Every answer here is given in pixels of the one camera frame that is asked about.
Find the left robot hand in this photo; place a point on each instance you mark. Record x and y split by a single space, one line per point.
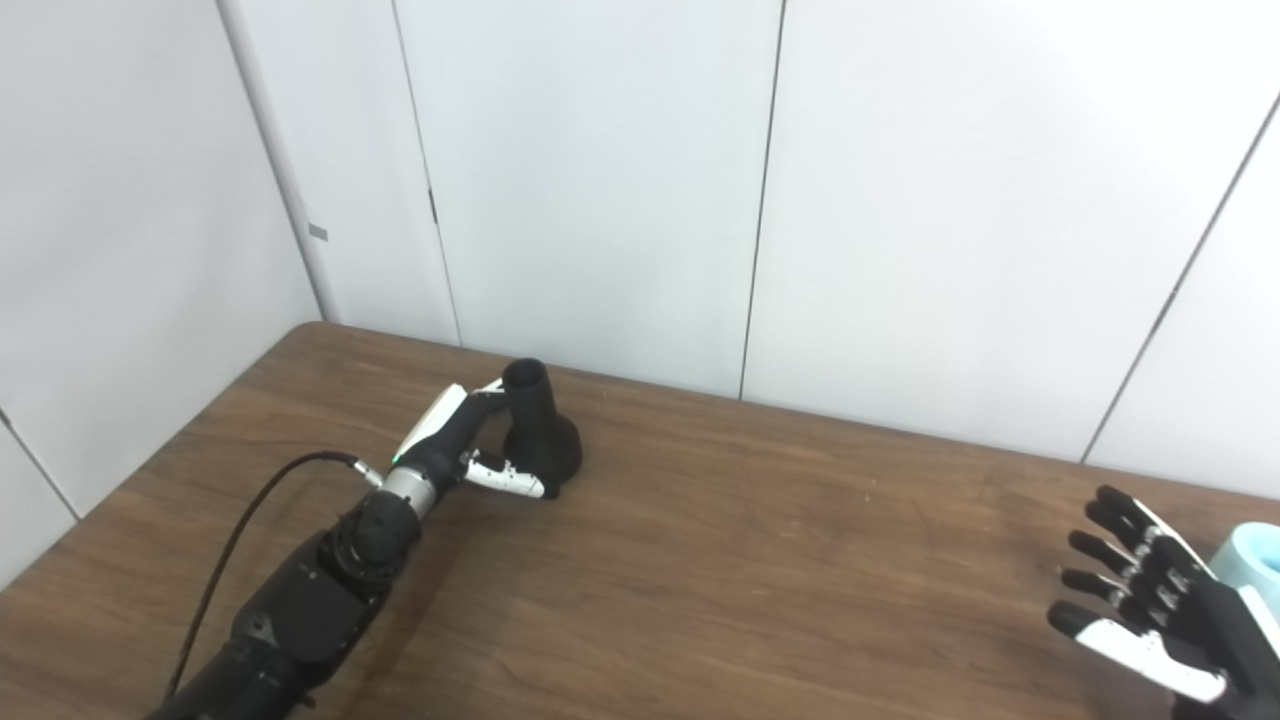
445 435

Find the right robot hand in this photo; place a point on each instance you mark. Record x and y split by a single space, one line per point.
1200 620

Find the black cone nozzle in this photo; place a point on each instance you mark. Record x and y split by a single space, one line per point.
545 440

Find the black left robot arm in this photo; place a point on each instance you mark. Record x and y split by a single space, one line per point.
310 600

